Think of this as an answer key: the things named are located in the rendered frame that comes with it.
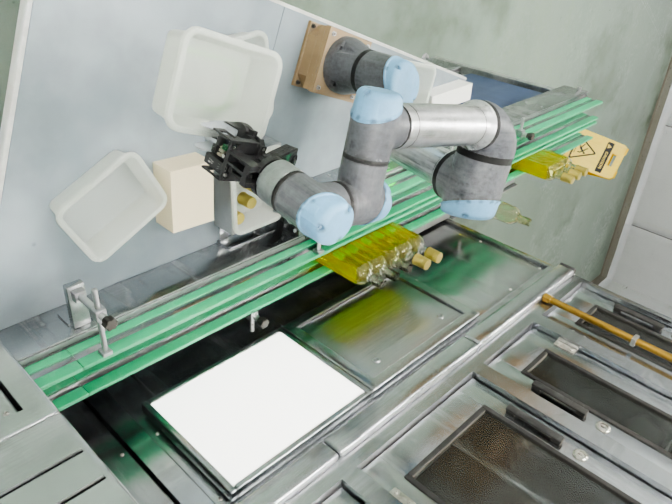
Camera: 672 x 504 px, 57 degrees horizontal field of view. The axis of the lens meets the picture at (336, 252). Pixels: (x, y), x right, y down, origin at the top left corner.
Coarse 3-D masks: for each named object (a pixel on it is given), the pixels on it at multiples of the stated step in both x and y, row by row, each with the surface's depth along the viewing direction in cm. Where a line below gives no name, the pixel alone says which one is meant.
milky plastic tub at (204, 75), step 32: (192, 32) 99; (192, 64) 110; (224, 64) 115; (256, 64) 118; (160, 96) 105; (192, 96) 113; (224, 96) 118; (256, 96) 119; (192, 128) 107; (256, 128) 119
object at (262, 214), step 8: (232, 184) 157; (232, 192) 158; (240, 192) 169; (248, 192) 172; (232, 200) 159; (232, 208) 161; (240, 208) 172; (256, 208) 176; (264, 208) 176; (232, 216) 162; (248, 216) 172; (256, 216) 173; (264, 216) 173; (272, 216) 174; (280, 216) 174; (232, 224) 163; (240, 224) 168; (248, 224) 169; (256, 224) 169; (264, 224) 171; (240, 232) 165
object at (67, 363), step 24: (552, 144) 260; (312, 240) 180; (264, 264) 168; (288, 264) 168; (216, 288) 157; (240, 288) 158; (168, 312) 148; (192, 312) 148; (96, 336) 139; (120, 336) 140; (144, 336) 140; (48, 360) 131; (72, 360) 132; (96, 360) 132; (48, 384) 126
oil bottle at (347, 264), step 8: (344, 248) 180; (328, 256) 178; (336, 256) 176; (344, 256) 176; (352, 256) 177; (328, 264) 180; (336, 264) 177; (344, 264) 175; (352, 264) 173; (360, 264) 173; (368, 264) 174; (336, 272) 178; (344, 272) 176; (352, 272) 173; (360, 272) 171; (368, 272) 172; (352, 280) 175; (360, 280) 172
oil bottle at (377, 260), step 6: (354, 240) 185; (342, 246) 182; (348, 246) 182; (354, 246) 182; (360, 246) 182; (354, 252) 179; (360, 252) 179; (366, 252) 179; (372, 252) 179; (366, 258) 177; (372, 258) 177; (378, 258) 177; (384, 258) 177; (372, 264) 175; (378, 264) 175; (384, 264) 176; (378, 270) 176
